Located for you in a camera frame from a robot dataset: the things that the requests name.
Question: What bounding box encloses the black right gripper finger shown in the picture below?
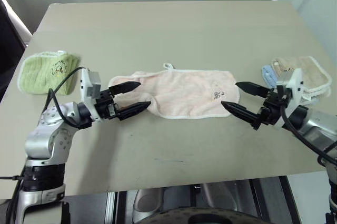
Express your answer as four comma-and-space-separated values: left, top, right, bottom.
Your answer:
235, 81, 269, 97
221, 101, 261, 128

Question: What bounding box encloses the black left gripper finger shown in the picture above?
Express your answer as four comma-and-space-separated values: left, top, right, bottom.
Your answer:
115, 101, 152, 121
108, 81, 142, 95

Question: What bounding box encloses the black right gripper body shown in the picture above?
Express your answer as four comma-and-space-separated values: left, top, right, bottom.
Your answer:
252, 87, 288, 131

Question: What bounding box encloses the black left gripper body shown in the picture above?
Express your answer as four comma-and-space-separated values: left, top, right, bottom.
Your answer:
93, 89, 122, 121

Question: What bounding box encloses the pink towel with white trim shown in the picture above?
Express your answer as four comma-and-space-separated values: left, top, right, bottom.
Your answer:
108, 63, 240, 119

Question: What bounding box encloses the folded light blue towel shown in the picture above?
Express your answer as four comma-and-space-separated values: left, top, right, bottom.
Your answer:
260, 64, 277, 88

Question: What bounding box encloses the folded beige towel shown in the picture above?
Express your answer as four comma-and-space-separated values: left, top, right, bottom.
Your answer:
271, 55, 332, 101

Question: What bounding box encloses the folded green towel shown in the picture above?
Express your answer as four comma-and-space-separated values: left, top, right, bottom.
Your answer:
17, 49, 82, 96

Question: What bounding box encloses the grey rounded shape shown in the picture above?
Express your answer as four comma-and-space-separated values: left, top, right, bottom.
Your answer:
131, 187, 165, 224

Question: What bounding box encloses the black board with white edge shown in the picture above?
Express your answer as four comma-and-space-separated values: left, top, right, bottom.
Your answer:
0, 0, 33, 104

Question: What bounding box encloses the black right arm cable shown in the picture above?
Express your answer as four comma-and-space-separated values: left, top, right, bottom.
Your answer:
279, 102, 337, 167

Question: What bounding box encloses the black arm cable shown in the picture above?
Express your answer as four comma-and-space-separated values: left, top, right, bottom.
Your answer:
46, 66, 86, 130
279, 102, 337, 167

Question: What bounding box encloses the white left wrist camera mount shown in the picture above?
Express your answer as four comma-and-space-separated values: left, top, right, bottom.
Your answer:
80, 68, 102, 124

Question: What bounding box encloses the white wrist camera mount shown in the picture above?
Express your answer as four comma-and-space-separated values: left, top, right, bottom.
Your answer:
80, 68, 102, 124
275, 68, 303, 130

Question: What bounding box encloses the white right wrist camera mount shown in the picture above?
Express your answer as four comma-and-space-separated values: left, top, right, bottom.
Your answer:
275, 68, 303, 130

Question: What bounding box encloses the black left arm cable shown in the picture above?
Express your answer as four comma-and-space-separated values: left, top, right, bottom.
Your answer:
46, 66, 86, 130

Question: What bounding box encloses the thin black cable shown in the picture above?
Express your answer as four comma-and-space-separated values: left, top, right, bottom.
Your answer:
0, 174, 26, 182

